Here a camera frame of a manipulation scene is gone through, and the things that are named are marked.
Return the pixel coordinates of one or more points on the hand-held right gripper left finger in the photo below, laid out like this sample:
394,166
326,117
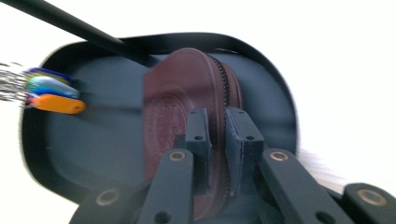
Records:
197,146

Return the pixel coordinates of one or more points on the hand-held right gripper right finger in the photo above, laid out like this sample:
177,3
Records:
246,146

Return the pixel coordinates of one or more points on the brown zip coin purse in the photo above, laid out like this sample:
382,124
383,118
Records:
177,102

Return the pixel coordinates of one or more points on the black oval tray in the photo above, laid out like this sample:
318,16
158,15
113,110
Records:
93,146

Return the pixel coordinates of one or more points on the key bunch with coloured tags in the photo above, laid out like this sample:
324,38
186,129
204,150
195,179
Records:
53,93

